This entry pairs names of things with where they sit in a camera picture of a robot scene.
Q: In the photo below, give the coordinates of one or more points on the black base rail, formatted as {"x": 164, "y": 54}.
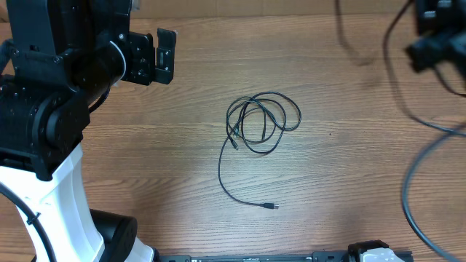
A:
{"x": 368, "y": 251}

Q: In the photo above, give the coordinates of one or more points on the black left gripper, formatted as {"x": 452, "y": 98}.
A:
{"x": 140, "y": 47}

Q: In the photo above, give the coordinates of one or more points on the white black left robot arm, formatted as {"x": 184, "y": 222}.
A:
{"x": 67, "y": 55}

